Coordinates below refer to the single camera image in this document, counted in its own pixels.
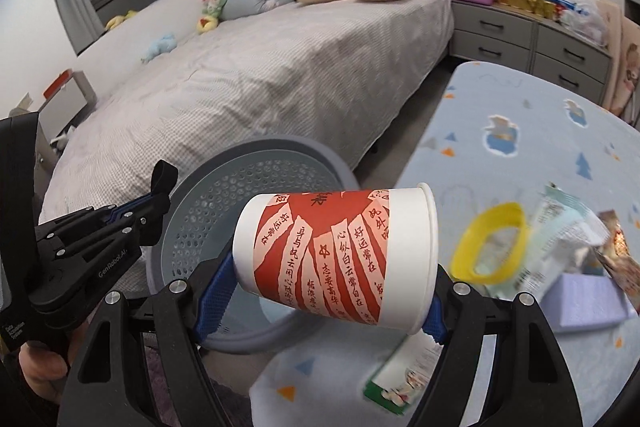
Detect brown snack packet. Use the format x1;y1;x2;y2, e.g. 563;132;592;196
597;209;640;308

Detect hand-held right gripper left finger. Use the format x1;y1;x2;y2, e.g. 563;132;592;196
57;251;237;427

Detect grey perforated plastic basket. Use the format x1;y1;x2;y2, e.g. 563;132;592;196
146;137;361;354

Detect bed with checked grey sheet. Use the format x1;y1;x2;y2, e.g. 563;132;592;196
37;0;458;293

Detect person's left hand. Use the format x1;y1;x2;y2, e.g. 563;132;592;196
19;307;98;403

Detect purple cardboard box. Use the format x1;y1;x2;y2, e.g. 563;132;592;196
542;274;636;333

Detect green and white carton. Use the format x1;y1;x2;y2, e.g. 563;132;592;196
362;332;443;415

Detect clear plastic bag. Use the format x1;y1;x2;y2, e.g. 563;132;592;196
560;0;608;45

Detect yellow plastic ring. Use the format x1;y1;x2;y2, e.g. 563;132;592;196
450;202;528;285

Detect blue plush toy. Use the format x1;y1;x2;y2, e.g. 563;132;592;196
141;33;177;64

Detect blue printed blanket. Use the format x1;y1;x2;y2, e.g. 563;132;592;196
247;62;640;427

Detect pink boards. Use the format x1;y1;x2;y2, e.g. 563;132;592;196
595;0;640;122

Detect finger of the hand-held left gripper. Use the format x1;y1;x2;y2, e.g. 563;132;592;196
49;196;173;269
34;159;178;240

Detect white and green packet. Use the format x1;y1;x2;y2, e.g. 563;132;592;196
520;183;601;298

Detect red and white paper cup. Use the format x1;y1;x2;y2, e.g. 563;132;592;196
232;183;440;335

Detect grey dresser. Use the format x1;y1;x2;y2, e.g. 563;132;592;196
449;0;613;105

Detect yellow plush toy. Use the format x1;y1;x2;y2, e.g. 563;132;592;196
105;10;138;32

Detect gold gift box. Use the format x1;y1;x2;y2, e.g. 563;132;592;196
495;0;556;20

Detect white cabinet with red top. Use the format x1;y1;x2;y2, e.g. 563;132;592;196
37;69;98;142

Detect small green plush doll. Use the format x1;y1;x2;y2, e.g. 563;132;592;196
196;0;231;35

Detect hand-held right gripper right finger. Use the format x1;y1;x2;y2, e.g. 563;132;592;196
407;264;583;427

